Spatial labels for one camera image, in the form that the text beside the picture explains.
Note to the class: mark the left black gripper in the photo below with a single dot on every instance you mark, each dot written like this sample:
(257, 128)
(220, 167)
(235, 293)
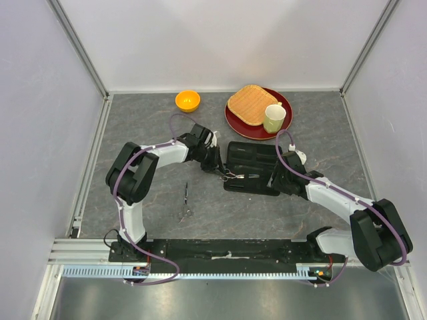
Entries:
(216, 162)

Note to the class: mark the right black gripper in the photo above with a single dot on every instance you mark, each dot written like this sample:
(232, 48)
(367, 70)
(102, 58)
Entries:
(274, 180)

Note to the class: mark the silver scissors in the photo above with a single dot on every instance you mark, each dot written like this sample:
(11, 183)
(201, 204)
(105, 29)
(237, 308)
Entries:
(185, 212)
(228, 175)

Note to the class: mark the black zip tool case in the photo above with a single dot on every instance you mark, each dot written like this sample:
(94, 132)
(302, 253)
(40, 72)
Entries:
(244, 158)

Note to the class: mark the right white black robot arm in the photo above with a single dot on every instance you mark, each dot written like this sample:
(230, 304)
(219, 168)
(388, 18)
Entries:
(377, 235)

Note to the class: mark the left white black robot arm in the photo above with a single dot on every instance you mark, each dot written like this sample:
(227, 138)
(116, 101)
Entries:
(131, 175)

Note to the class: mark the red round tray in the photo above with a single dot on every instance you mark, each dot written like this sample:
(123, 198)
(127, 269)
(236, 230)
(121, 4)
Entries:
(258, 132)

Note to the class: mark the pale green cup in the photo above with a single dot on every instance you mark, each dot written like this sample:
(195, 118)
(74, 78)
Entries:
(274, 116)

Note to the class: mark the woven bamboo basket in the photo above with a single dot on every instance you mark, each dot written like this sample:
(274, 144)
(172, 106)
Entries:
(249, 104)

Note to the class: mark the orange bowl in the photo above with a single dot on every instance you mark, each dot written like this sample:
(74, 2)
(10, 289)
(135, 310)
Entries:
(187, 101)

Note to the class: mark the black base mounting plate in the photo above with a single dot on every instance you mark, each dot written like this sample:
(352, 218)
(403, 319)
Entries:
(287, 251)

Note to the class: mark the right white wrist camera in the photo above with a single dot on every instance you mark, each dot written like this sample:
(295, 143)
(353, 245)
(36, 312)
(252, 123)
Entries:
(300, 154)

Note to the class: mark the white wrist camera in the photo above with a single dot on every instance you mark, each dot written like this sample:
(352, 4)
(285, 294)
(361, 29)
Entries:
(300, 154)
(215, 135)

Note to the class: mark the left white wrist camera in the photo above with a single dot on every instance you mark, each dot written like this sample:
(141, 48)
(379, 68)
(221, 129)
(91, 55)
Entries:
(215, 135)

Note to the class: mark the light blue cable duct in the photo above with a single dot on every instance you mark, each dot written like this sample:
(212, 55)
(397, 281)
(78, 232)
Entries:
(133, 273)

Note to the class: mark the aluminium front frame rail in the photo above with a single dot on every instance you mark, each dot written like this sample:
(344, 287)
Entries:
(98, 252)

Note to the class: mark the left aluminium corner post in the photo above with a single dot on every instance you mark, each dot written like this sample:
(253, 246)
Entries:
(78, 46)

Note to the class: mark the aluminium corner post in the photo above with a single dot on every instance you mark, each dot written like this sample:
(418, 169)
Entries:
(78, 46)
(369, 44)

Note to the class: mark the right aluminium corner post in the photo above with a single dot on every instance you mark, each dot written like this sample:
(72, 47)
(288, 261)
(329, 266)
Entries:
(369, 44)

